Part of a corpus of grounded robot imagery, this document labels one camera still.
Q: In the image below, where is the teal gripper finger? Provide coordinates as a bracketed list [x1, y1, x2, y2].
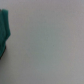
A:
[0, 9, 11, 58]

